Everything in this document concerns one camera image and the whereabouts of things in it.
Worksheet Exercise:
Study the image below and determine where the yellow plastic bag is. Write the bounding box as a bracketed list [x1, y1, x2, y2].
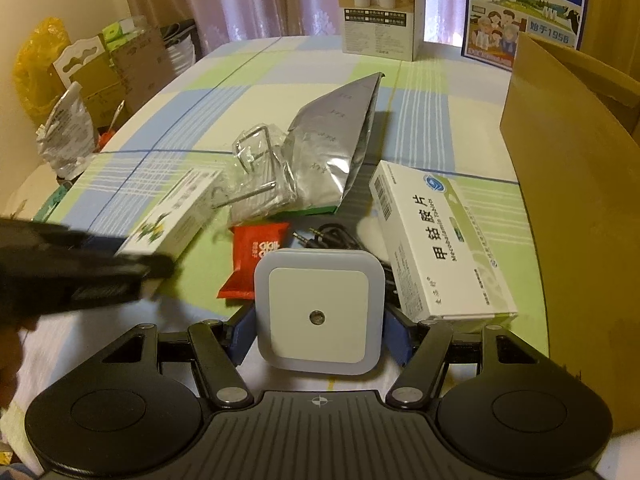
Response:
[12, 17, 68, 128]

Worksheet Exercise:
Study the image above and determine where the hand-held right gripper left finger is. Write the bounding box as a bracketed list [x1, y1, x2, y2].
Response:
[102, 305, 258, 408]

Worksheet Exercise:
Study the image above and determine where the white product box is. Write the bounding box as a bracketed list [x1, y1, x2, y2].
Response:
[335, 0, 427, 62]

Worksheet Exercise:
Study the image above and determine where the large white medicine box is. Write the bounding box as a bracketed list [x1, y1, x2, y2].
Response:
[369, 160, 519, 322]

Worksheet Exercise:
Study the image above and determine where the stack of white plates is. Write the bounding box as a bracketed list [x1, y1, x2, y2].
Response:
[165, 20, 203, 78]

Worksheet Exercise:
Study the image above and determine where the black audio cable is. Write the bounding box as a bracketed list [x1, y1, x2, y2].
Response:
[292, 223, 401, 306]

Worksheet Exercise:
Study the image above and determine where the blue printed milk carton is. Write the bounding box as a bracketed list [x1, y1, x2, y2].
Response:
[461, 0, 592, 72]

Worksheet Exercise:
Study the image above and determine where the white square night light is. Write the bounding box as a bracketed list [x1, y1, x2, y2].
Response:
[253, 247, 387, 377]

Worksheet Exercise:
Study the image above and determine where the crumpled silver plastic bag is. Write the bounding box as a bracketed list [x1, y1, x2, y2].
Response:
[35, 82, 101, 181]

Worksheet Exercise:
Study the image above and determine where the silver foil bag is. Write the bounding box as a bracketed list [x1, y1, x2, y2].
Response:
[282, 72, 385, 217]

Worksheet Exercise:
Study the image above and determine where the green white small carton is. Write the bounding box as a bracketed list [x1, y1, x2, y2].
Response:
[102, 16, 151, 45]

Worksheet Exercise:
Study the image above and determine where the red-handled tool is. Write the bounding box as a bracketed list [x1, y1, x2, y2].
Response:
[97, 100, 126, 153]

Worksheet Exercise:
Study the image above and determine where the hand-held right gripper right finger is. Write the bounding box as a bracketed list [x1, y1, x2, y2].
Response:
[381, 305, 543, 408]

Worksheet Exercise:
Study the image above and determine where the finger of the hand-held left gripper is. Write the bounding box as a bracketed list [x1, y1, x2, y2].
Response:
[116, 252, 177, 280]

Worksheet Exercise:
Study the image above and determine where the brown storage cardboard box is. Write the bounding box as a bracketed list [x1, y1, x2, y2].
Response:
[107, 27, 173, 106]

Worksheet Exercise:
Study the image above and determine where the red snack packet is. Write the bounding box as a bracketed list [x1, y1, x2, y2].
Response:
[217, 222, 292, 302]

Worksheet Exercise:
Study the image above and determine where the small white green box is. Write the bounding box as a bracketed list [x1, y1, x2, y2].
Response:
[116, 169, 224, 261]

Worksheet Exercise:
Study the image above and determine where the wire rack in plastic bag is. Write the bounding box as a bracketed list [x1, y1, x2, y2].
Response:
[212, 124, 301, 226]

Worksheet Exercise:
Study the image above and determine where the cardboard box with white cutout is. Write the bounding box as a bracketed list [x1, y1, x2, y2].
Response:
[52, 35, 132, 107]

